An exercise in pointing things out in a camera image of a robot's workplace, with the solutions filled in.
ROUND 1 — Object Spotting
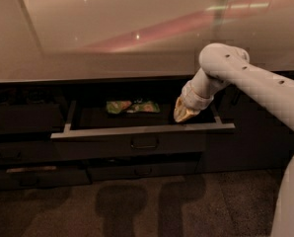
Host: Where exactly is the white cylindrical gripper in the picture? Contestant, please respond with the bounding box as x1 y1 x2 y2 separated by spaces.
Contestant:
174 68 213 122

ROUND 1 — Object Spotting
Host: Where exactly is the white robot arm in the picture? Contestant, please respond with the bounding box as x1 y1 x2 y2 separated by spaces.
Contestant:
174 43 294 237

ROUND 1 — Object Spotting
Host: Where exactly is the green snack bag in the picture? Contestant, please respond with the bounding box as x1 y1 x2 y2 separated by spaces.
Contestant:
106 101 160 115

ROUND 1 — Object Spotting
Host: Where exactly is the dark grey cabinet door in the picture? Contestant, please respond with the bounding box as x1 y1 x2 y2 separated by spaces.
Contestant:
197 86 294 173

